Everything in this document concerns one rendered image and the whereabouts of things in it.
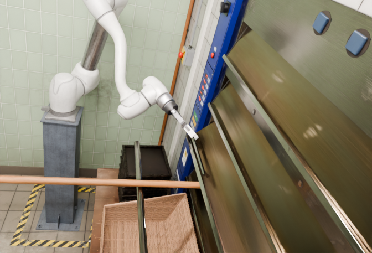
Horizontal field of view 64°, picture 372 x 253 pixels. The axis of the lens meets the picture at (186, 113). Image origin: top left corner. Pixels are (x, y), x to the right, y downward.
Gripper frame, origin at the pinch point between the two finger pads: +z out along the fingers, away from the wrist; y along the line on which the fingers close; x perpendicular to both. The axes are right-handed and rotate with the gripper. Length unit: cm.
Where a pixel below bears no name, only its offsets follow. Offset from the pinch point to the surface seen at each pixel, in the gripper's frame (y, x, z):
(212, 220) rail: -22.7, 14.9, 41.2
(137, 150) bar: -4.1, 26.8, -10.1
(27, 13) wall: -11, 33, -133
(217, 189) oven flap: -14.4, 6.3, 32.1
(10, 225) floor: 59, 151, -57
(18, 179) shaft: -43, 64, -16
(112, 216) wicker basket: 30, 69, -2
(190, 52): 21, -32, -51
